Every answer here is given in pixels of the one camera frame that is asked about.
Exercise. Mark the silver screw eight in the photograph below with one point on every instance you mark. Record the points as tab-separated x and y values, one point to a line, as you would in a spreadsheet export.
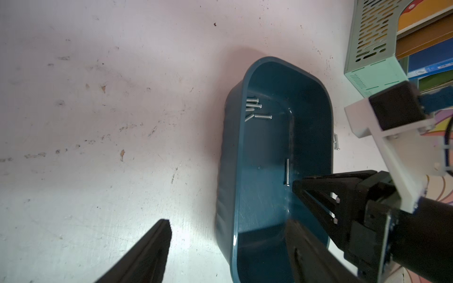
263	116

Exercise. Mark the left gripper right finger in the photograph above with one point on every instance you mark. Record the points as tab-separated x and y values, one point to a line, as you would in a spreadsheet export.
310	260

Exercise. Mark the silver screw seven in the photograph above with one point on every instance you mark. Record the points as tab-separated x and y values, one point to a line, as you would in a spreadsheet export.
287	172

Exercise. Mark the brown folder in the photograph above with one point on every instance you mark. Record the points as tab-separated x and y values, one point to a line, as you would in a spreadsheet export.
434	33

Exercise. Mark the blue folder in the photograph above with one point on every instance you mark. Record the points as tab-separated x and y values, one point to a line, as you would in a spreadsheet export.
433	60

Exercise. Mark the teal plastic storage tray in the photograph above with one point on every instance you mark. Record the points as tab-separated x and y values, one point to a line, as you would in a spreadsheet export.
253	203

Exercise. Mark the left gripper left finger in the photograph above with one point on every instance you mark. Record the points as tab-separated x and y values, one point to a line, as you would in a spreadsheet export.
146	261

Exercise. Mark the silver screw one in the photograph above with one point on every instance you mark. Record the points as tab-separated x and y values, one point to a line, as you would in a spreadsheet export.
336	142

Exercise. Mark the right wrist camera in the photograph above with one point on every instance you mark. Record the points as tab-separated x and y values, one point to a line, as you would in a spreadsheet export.
403	104

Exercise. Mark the green file organizer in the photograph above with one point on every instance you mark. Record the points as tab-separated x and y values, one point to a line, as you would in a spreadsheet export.
371	65

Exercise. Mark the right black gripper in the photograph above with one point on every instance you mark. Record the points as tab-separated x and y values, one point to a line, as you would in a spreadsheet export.
364	241

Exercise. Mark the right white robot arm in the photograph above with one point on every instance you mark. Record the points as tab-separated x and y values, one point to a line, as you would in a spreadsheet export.
421	241

